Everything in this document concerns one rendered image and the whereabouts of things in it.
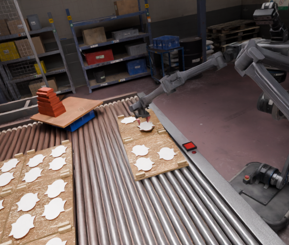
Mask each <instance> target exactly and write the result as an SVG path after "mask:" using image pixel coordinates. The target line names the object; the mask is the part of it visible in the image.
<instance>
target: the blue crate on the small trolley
mask: <svg viewBox="0 0 289 245"><path fill-rule="evenodd" d="M152 40H153V48H154V49H159V50H166V51H168V50H171V49H174V48H177V47H180V44H179V37H178V36H171V35H165V36H161V37H157V38H153V39H152Z"/></svg>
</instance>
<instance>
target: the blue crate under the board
mask: <svg viewBox="0 0 289 245"><path fill-rule="evenodd" d="M94 117H95V114H94V111H93V110H91V111H90V112H88V113H86V114H85V115H83V116H82V117H80V118H79V119H77V120H76V121H74V122H73V123H71V124H69V125H68V126H66V127H65V128H62V127H58V126H55V125H52V126H53V127H56V128H60V129H64V130H67V131H71V132H73V131H75V130H76V129H77V128H79V127H80V126H82V125H83V124H85V123H86V122H88V121H89V120H91V119H92V118H94Z"/></svg>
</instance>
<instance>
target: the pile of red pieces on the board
mask: <svg viewBox="0 0 289 245"><path fill-rule="evenodd" d="M53 91H54V90H53V88H48V87H43V88H41V89H38V92H37V93H36V94H37V95H38V97H37V99H38V101H37V103H38V109H39V110H38V111H39V113H40V114H43V115H47V116H51V117H55V118H56V117H58V116H59V115H61V114H63V113H65V112H66V109H65V107H64V105H63V104H62V101H60V100H59V97H57V96H56V93H55V92H53Z"/></svg>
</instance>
